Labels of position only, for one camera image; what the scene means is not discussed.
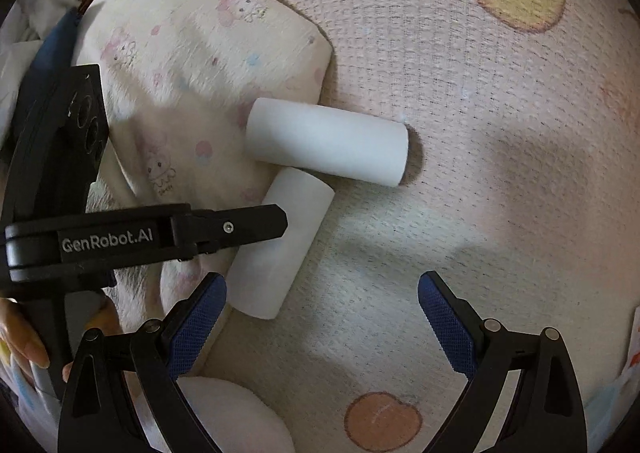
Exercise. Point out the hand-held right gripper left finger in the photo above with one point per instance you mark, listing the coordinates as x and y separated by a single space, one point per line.
200 323

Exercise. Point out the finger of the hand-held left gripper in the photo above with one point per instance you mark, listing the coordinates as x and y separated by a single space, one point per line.
240 228

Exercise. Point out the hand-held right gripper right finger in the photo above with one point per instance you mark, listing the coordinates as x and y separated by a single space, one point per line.
445 323

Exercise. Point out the white paper roll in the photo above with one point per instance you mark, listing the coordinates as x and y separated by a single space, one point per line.
280 253
325 143

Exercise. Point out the person's left hand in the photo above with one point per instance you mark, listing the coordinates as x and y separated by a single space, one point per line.
20 333

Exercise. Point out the white soft cushion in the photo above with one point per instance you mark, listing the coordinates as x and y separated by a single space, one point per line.
230 413

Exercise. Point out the cream cartoon print pillow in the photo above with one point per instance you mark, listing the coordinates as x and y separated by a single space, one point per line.
190 58

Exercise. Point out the pink printed blanket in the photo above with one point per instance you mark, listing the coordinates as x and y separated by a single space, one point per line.
450 133

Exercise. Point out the blue and white cloth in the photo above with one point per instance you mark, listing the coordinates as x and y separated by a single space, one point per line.
50 48

